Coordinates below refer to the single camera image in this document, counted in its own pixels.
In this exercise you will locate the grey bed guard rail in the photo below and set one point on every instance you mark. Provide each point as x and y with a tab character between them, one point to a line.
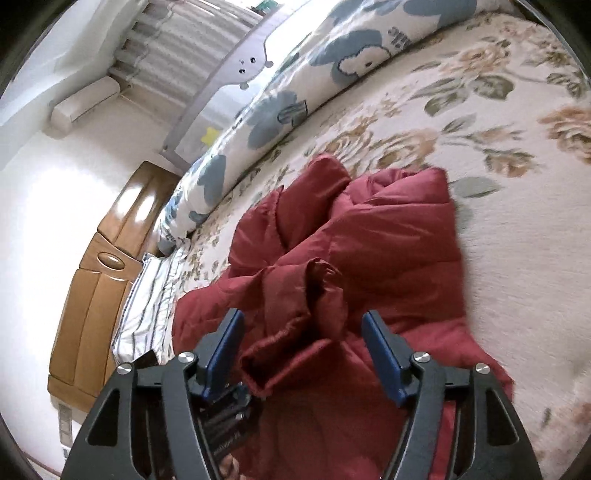
251	55

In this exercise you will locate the blue flower print quilt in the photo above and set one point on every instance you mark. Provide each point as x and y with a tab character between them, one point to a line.
286	78

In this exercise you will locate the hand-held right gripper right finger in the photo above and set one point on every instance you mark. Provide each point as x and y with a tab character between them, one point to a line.
382	355

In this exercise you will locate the striped white pillow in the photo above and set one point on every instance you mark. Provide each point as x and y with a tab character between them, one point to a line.
147	304

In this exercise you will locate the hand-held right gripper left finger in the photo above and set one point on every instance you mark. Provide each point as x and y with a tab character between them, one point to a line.
220	355

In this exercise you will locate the white air conditioner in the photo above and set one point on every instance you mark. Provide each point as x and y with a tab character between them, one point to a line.
83	104

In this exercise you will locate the wooden headboard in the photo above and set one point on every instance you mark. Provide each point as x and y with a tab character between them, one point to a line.
92	300

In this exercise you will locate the red padded jacket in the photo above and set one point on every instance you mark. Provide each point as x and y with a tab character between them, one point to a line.
369	240

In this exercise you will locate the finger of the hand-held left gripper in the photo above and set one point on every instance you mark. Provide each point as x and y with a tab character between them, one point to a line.
241	393

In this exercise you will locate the floral bed sheet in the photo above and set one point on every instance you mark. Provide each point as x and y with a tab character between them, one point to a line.
508	230

